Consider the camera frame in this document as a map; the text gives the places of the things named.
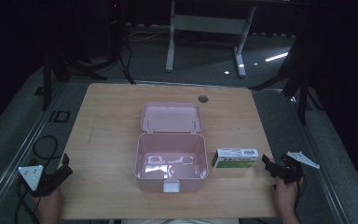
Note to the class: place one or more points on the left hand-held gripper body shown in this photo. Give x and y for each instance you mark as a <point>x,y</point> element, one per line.
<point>34,179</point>

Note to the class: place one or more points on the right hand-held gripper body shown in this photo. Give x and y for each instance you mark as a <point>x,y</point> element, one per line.
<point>292,169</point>

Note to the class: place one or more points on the white and green carton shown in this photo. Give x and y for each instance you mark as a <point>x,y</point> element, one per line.
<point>235,158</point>

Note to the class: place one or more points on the pink plastic box with lid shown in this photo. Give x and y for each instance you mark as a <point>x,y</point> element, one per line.
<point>171,149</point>

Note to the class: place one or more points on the person's right hand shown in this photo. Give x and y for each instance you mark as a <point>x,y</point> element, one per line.
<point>286,199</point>

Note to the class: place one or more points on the person's left hand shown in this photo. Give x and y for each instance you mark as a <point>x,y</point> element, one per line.
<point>50,205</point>

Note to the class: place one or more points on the black tripod stand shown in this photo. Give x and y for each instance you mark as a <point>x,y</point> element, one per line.
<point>48,81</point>
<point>303,77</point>

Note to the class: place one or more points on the round table grommet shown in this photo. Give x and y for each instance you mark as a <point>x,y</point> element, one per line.
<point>203,99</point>

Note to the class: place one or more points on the dark equipment rack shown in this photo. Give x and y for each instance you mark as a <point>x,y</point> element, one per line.
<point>115,28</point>

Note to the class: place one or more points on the white metal desk frame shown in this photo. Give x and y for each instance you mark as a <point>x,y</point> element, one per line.
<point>209,24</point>

